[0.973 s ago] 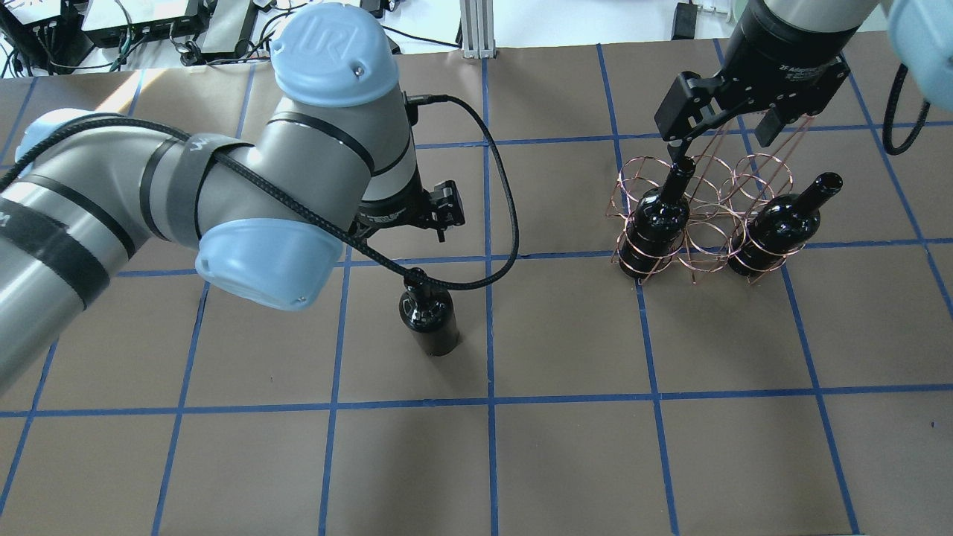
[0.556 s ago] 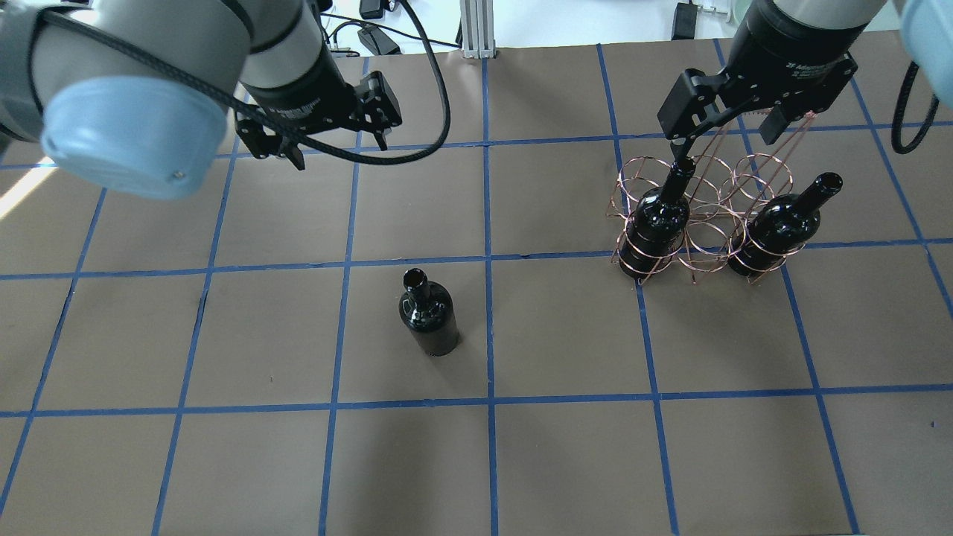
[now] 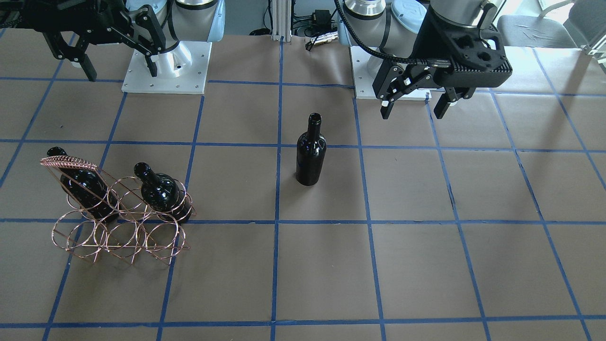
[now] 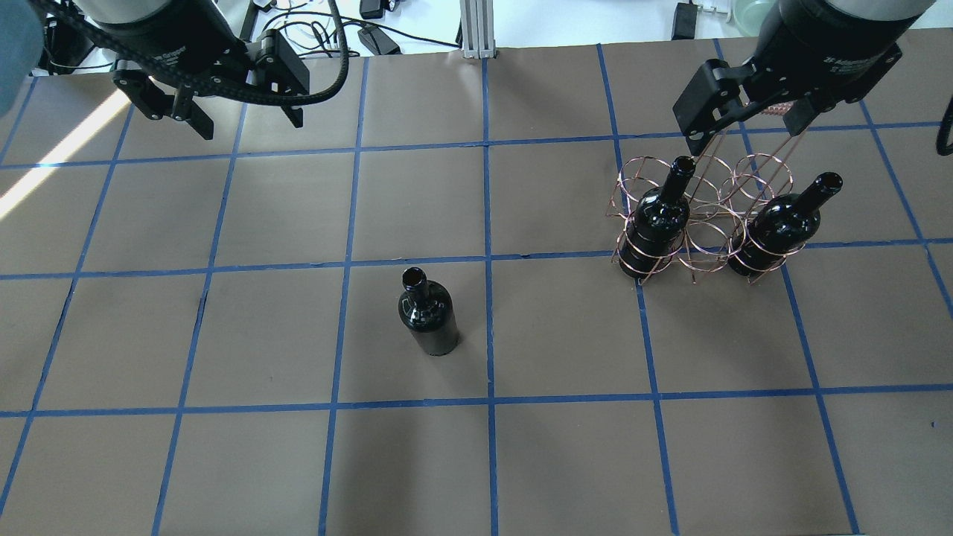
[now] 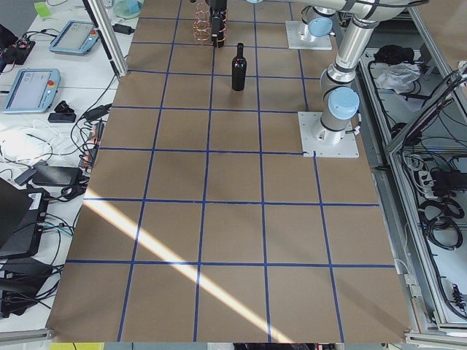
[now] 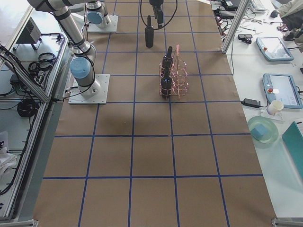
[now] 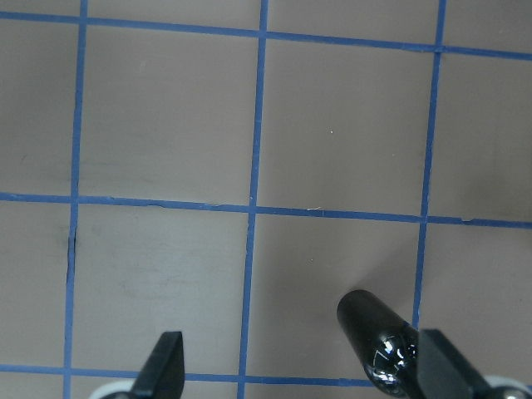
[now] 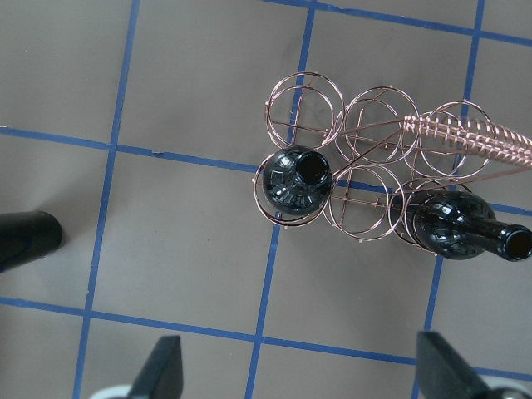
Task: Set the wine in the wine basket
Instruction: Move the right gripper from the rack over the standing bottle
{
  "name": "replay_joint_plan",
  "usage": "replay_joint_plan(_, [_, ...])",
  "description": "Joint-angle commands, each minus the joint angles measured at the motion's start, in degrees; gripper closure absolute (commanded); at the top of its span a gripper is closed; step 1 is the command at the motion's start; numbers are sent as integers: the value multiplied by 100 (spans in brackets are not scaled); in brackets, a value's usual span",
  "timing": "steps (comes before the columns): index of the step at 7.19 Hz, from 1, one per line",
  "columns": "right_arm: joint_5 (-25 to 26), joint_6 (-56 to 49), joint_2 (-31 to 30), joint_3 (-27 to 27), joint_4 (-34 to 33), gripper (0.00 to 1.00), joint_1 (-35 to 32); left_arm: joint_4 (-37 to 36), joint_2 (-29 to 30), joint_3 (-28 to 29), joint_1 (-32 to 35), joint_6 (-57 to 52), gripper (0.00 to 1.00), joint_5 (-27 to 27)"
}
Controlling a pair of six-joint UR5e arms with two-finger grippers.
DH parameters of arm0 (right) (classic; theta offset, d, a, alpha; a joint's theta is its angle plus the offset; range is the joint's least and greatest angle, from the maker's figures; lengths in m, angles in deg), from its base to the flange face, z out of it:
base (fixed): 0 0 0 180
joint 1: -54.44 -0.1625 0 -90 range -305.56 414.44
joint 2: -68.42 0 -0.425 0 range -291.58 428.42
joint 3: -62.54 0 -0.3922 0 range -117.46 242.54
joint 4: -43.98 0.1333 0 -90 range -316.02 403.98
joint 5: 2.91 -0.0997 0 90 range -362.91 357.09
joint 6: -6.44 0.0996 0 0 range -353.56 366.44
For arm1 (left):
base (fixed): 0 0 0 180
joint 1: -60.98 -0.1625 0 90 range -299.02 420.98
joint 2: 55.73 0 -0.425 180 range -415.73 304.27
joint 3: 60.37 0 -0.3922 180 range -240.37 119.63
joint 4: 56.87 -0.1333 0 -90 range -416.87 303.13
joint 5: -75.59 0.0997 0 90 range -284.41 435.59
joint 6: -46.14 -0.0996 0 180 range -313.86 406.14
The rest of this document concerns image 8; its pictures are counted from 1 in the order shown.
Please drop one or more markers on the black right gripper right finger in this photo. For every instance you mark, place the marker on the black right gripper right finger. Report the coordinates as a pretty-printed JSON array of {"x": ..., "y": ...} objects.
[{"x": 442, "y": 373}]

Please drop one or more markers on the brown gridded table mat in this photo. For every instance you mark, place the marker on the brown gridded table mat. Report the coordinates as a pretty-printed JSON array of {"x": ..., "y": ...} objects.
[{"x": 139, "y": 125}]

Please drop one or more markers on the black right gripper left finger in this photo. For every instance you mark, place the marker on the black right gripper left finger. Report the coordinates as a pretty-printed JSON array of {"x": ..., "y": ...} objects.
[{"x": 162, "y": 373}]

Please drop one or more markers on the black wine bottle slot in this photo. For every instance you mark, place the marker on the black wine bottle slot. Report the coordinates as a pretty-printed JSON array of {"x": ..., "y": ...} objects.
[
  {"x": 459, "y": 225},
  {"x": 297, "y": 180}
]

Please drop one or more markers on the black wine bottle rear slot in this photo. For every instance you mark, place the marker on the black wine bottle rear slot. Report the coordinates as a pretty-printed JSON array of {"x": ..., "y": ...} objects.
[{"x": 459, "y": 225}]

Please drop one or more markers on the copper wire wine basket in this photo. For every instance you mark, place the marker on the copper wire wine basket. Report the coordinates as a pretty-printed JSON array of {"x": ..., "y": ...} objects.
[{"x": 382, "y": 148}]

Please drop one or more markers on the black wine bottle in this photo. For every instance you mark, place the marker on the black wine bottle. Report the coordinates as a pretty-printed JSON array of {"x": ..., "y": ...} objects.
[{"x": 27, "y": 236}]

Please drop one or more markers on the black wine bottle front slot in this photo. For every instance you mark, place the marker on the black wine bottle front slot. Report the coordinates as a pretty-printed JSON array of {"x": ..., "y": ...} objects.
[{"x": 297, "y": 180}]

